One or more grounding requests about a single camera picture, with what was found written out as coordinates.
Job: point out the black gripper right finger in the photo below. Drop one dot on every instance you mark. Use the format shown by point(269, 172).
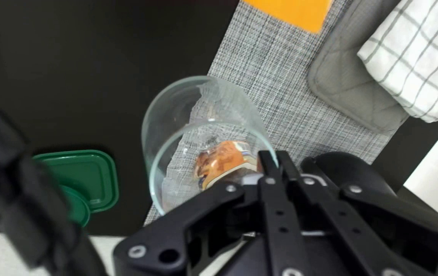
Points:
point(381, 235)

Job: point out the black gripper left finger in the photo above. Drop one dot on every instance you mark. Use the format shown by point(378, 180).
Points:
point(228, 231)

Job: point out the clear glass cup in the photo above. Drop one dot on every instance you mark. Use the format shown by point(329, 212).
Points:
point(177, 117)

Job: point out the green plastic lid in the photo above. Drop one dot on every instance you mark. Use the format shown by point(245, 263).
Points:
point(88, 177)

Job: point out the grey quilted pot holder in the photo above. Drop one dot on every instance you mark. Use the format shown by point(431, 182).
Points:
point(341, 87)

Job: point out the grey woven placemat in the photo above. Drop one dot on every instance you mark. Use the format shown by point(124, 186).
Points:
point(274, 67)

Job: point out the white checked cloth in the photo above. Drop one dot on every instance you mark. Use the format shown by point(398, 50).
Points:
point(418, 56)

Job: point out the orange food pouch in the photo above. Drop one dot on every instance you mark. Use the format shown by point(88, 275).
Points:
point(292, 13)

